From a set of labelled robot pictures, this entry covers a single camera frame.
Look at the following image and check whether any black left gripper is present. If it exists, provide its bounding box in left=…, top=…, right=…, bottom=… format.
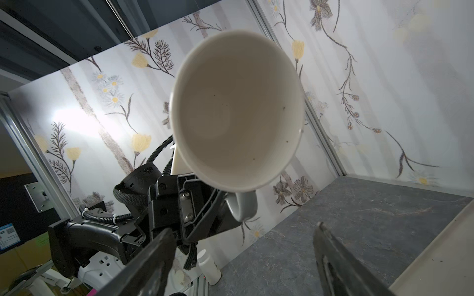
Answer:
left=148, top=174, right=243, bottom=255

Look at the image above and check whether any grey mug white inside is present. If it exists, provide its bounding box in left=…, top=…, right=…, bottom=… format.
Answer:
left=170, top=30, right=305, bottom=222

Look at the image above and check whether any white plastic bottle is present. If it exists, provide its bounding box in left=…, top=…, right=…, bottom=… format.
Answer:
left=197, top=249, right=222, bottom=286

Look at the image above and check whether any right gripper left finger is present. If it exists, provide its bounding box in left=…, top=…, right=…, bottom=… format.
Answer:
left=96, top=228, right=177, bottom=296

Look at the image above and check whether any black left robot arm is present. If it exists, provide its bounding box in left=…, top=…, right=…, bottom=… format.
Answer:
left=48, top=136, right=241, bottom=277

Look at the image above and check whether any beige rectangular tray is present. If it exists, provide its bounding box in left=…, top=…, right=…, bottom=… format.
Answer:
left=390, top=202, right=474, bottom=296

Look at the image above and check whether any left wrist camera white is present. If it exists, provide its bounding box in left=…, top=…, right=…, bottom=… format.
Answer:
left=171, top=144, right=193, bottom=175

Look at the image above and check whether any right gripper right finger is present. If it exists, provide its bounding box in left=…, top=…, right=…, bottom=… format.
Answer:
left=313, top=222, right=394, bottom=296

